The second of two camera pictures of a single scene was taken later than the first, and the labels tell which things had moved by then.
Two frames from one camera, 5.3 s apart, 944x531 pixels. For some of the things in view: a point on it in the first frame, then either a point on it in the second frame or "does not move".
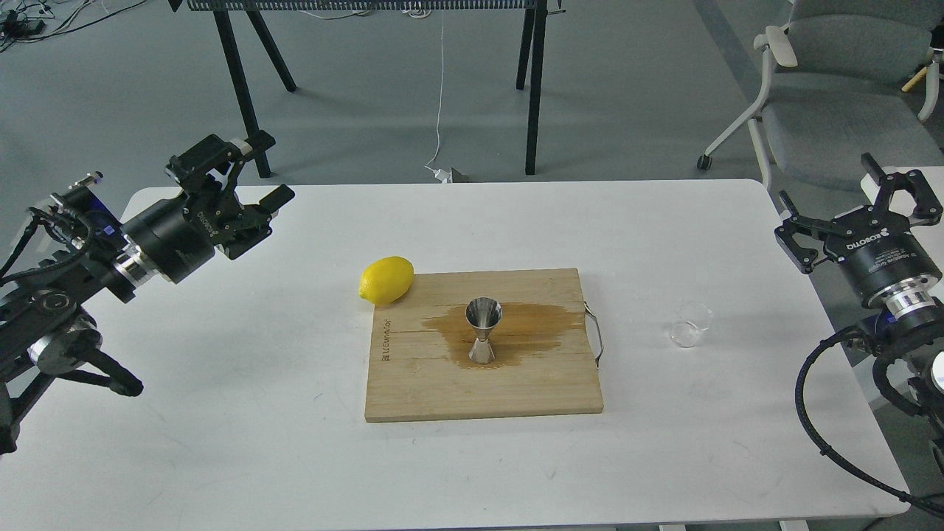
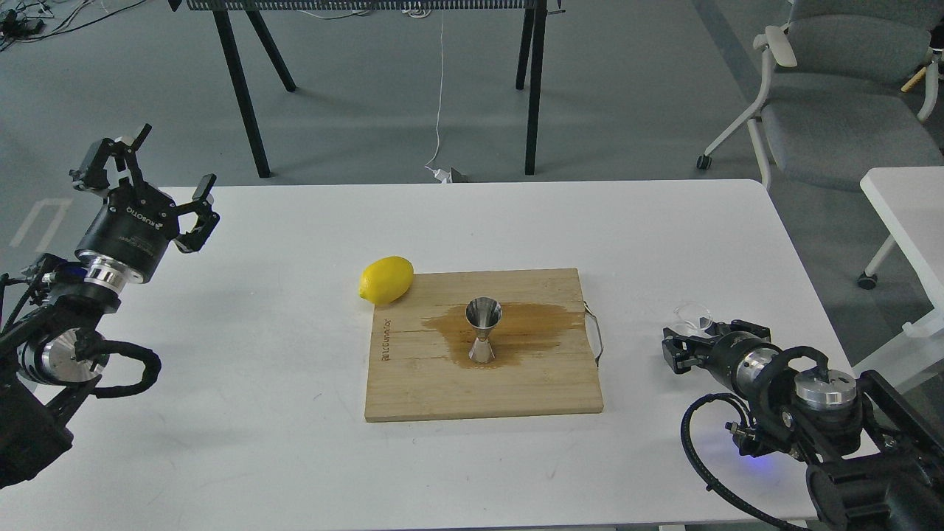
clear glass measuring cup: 690,317 does not move
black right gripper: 883,255 to 736,357
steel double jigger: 483,313 does not move
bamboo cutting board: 420,365 does not move
